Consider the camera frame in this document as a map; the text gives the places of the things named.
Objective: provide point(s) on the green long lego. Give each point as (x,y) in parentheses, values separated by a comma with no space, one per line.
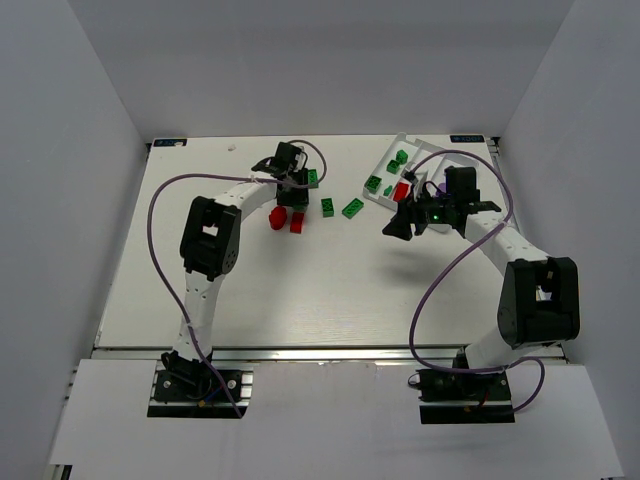
(313,178)
(352,208)

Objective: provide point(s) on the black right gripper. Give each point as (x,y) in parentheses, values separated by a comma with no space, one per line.
(416,214)

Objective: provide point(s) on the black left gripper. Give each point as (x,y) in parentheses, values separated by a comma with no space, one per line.
(293,196)

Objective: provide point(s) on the green long lego top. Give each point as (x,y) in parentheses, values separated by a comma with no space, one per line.
(313,178)

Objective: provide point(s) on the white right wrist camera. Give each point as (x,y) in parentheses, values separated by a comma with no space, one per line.
(419,188)

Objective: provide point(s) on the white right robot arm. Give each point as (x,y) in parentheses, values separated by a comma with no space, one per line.
(539,299)

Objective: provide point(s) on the red round lego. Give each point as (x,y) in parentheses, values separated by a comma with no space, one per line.
(278,217)

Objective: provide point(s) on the white divided tray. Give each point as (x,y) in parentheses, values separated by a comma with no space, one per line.
(386,181)

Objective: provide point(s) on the blue table label left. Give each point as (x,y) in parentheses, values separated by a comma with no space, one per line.
(169,142)

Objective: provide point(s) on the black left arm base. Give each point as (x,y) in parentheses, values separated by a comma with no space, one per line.
(174,398)

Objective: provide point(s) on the green lego centre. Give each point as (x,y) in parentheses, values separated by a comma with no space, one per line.
(327,207)

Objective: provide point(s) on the blue table label right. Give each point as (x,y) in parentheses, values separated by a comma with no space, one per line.
(467,138)

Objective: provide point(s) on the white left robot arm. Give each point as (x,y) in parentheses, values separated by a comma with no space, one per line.
(209,248)

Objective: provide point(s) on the red rectangular lego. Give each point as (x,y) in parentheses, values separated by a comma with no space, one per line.
(296,223)

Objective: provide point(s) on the green square lego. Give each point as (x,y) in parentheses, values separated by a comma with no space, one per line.
(372,184)
(393,167)

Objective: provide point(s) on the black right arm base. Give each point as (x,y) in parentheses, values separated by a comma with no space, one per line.
(462,399)

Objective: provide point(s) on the blue table label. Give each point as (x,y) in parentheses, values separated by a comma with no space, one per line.
(169,142)
(467,138)

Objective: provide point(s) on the small red lego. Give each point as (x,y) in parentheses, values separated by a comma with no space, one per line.
(400,192)

